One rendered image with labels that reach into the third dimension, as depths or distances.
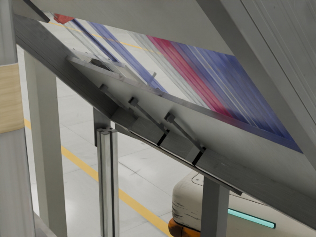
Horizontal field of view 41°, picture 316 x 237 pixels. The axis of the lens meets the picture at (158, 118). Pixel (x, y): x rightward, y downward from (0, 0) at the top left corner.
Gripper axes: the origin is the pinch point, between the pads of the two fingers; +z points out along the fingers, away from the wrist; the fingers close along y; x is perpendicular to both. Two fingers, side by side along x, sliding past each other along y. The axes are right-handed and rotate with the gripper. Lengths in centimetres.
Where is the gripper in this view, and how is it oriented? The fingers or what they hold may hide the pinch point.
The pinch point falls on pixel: (60, 18)
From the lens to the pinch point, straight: 83.6
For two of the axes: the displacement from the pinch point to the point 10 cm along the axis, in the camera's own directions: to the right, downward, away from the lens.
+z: -5.6, 8.1, -1.6
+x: 5.6, 5.1, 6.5
